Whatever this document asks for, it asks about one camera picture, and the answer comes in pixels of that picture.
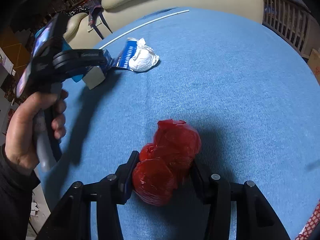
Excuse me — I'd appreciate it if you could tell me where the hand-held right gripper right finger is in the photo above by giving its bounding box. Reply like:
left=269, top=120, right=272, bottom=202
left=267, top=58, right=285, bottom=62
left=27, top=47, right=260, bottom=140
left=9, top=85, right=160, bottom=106
left=190, top=161, right=292, bottom=240

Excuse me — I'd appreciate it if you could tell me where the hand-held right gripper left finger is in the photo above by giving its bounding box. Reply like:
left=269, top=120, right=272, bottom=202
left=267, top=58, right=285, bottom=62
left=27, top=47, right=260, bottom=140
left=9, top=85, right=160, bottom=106
left=36, top=151, right=140, bottom=240

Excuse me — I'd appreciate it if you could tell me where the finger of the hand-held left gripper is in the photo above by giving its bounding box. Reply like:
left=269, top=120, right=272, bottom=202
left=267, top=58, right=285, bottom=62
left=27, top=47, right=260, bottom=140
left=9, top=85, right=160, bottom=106
left=74, top=49, right=110, bottom=77

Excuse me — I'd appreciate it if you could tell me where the red plastic bag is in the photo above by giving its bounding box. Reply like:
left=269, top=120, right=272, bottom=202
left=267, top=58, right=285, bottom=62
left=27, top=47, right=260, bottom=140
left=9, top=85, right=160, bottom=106
left=132, top=119, right=202, bottom=207

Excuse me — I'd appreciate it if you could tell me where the white knotted plastic bag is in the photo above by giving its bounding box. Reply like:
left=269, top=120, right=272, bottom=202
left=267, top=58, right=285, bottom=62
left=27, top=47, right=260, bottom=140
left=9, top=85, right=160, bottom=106
left=128, top=38, right=160, bottom=72

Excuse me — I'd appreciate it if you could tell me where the red mesh basket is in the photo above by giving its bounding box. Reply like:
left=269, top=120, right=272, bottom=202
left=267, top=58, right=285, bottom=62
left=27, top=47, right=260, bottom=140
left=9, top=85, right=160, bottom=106
left=295, top=199, right=320, bottom=240

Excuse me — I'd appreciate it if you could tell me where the person's left forearm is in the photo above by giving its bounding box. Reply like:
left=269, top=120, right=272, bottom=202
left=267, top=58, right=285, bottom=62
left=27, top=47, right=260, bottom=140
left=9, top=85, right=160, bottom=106
left=0, top=142, right=41, bottom=240

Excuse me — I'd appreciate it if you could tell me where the person's left hand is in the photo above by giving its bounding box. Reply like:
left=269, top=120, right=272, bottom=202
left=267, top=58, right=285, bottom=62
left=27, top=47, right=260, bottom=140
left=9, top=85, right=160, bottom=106
left=5, top=90, right=69, bottom=175

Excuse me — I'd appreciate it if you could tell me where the black white floral garment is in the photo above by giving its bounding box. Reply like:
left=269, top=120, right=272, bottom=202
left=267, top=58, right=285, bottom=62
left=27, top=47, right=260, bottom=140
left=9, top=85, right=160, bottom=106
left=66, top=5, right=89, bottom=18

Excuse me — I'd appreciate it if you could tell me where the dark wooden display cabinet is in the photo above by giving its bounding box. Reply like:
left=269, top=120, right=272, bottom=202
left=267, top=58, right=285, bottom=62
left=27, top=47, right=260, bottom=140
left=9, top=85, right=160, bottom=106
left=10, top=0, right=83, bottom=30

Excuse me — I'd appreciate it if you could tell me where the thin white rod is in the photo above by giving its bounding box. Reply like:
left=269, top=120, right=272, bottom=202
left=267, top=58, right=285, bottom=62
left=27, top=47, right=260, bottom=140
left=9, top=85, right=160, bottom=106
left=99, top=9, right=190, bottom=49

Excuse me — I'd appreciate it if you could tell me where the blue tablecloth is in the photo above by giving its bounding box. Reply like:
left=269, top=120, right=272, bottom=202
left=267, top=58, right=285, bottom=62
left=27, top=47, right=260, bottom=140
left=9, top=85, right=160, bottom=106
left=40, top=7, right=320, bottom=240

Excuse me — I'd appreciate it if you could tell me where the brown cardboard box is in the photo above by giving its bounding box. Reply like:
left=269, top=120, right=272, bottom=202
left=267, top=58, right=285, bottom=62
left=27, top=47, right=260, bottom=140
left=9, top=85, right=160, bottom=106
left=302, top=49, right=320, bottom=84

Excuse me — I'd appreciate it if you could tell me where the wooden baby crib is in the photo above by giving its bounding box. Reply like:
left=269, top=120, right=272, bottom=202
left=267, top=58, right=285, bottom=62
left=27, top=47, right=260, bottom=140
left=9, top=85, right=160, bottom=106
left=246, top=0, right=315, bottom=55

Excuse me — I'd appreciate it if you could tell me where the wall calendar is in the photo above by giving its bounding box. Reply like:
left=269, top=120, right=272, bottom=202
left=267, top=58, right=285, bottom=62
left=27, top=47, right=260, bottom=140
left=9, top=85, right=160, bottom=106
left=0, top=47, right=15, bottom=75

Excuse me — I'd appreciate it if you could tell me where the patterned fabric bag with straps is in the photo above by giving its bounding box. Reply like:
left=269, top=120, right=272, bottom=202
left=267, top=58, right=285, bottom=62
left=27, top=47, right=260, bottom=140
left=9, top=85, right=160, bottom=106
left=86, top=0, right=113, bottom=40

